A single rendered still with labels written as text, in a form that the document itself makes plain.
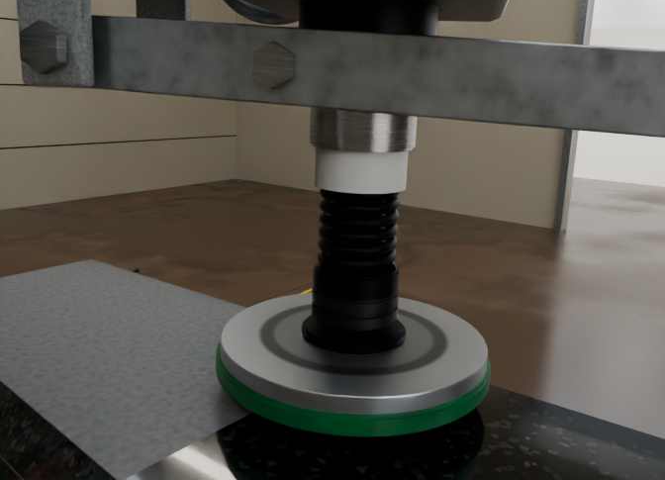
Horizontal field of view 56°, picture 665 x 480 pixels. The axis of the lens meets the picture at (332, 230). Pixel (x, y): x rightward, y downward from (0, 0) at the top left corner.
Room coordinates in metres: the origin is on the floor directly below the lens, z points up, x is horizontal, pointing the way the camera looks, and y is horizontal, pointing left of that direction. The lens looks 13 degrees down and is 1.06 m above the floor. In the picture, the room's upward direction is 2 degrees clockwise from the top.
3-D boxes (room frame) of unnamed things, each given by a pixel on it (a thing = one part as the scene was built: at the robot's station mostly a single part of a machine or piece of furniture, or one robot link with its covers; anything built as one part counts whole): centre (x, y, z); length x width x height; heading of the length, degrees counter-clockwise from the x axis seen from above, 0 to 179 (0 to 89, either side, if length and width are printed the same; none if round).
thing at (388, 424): (0.47, -0.02, 0.86); 0.22 x 0.22 x 0.04
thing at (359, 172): (0.47, -0.02, 1.01); 0.07 x 0.07 x 0.04
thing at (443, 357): (0.47, -0.02, 0.86); 0.21 x 0.21 x 0.01
